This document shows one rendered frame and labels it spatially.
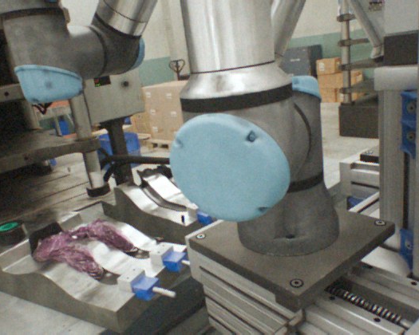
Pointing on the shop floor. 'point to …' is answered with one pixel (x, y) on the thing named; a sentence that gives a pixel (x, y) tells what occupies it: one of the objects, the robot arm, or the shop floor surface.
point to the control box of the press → (114, 111)
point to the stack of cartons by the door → (334, 80)
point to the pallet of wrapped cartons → (164, 112)
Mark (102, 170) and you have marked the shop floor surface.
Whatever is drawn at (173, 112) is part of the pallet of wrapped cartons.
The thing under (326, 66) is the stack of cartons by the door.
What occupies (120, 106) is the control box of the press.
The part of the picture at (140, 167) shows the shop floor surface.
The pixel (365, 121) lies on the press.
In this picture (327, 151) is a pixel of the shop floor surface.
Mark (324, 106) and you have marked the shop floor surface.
